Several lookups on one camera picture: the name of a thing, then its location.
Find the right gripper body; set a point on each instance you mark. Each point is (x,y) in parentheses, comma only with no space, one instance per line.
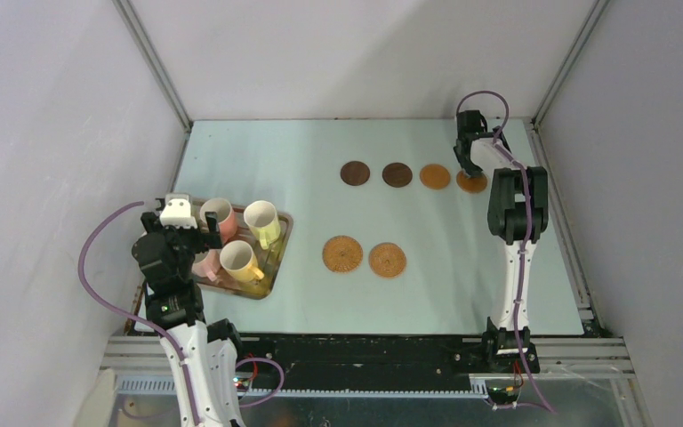
(465,145)

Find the woven rattan coaster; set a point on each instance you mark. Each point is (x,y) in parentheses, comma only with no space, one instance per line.
(387,260)
(342,254)

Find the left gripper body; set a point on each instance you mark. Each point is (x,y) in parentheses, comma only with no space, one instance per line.
(185,241)

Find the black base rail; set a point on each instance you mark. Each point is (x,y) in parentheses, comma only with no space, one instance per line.
(378,363)

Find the light wooden coaster front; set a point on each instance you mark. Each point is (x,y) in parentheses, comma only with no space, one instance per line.
(472,185)

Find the yellow cup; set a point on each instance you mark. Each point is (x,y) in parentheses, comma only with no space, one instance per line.
(239,260)

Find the pink cup front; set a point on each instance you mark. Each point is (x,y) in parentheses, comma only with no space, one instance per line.
(207,265)

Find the light yellow-green cup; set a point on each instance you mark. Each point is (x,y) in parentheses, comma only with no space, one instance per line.
(261,217)

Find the metal tray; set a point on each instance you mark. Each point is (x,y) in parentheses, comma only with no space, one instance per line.
(269,260)

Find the pink cup rear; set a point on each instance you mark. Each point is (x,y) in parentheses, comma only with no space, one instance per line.
(226,215)

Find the dark wooden coaster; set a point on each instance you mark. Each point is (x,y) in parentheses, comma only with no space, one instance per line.
(355,173)
(397,175)

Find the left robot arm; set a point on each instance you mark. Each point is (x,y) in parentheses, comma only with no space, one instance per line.
(202,357)

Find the pink cup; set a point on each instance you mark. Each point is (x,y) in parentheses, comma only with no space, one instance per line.
(207,265)
(226,215)

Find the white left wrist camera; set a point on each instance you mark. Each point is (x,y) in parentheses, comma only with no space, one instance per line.
(177,212)

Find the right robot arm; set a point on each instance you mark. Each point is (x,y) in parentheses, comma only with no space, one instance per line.
(517,214)

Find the light wooden coaster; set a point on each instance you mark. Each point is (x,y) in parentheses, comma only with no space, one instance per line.
(435,176)
(472,185)

